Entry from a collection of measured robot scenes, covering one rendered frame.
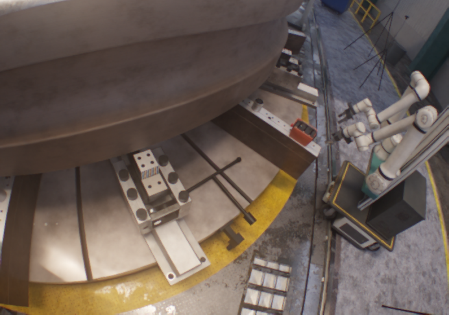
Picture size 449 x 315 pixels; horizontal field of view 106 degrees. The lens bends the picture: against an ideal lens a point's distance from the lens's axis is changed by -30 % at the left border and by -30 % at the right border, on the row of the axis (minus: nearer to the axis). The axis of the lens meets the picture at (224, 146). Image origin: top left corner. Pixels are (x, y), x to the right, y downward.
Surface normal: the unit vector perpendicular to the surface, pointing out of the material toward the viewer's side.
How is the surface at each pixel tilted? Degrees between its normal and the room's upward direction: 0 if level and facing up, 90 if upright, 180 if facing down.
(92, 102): 56
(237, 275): 0
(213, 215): 0
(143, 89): 61
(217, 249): 0
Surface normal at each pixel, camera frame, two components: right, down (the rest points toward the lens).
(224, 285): 0.24, -0.60
